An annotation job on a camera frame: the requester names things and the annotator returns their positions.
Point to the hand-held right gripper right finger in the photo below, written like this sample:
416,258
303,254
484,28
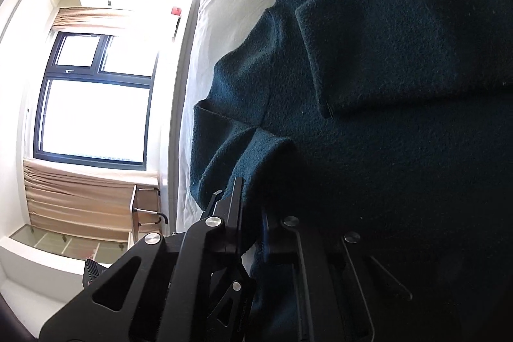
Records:
286,242

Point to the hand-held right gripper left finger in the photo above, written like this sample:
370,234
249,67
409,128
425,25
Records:
230,213

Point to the dark teal sweater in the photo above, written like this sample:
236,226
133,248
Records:
360,85

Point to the dark framed window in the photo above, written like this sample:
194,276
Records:
92,117

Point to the bed with beige sheet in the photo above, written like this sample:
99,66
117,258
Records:
232,5

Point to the small red box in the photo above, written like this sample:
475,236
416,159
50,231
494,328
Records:
175,10

